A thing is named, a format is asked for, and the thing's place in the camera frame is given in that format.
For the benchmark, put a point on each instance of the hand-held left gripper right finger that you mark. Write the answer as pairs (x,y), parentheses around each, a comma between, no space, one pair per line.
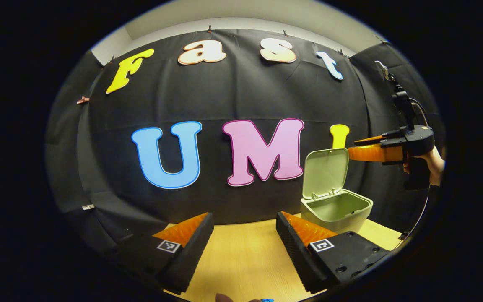
(294,251)

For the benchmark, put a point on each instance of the wooden desktop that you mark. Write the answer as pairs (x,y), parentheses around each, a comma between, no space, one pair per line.
(245,260)

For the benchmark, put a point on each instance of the copper cloth clip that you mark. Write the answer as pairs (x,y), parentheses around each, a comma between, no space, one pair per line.
(83,100)

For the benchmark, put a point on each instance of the silver cloth clip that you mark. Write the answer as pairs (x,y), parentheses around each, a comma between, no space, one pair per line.
(88,207)

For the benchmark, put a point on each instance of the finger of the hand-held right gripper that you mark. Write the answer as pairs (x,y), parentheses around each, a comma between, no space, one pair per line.
(386,139)
(371,153)

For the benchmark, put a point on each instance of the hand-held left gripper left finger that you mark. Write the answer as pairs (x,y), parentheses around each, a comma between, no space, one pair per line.
(193,247)

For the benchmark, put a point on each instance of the black backdrop cloth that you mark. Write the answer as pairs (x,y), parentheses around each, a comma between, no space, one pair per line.
(233,100)

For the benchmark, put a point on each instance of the green desktop garbage bin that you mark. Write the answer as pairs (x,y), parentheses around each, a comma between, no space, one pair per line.
(333,209)

